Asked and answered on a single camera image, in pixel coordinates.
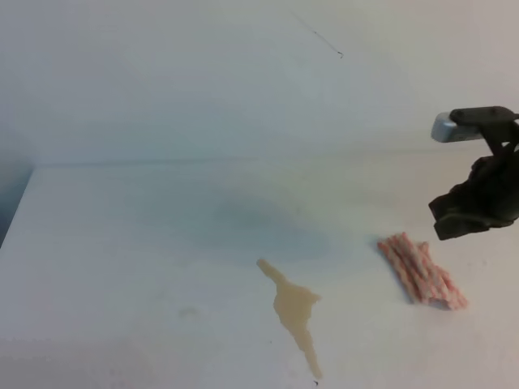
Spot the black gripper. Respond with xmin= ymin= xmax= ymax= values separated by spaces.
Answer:
xmin=429 ymin=125 xmax=518 ymax=241

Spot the pink white striped rag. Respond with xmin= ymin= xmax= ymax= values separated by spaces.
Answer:
xmin=377 ymin=233 xmax=468 ymax=310

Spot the beige coffee stain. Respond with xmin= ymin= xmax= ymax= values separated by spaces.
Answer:
xmin=256 ymin=259 xmax=323 ymax=380

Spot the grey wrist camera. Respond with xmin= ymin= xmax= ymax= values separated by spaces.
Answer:
xmin=431 ymin=105 xmax=519 ymax=143

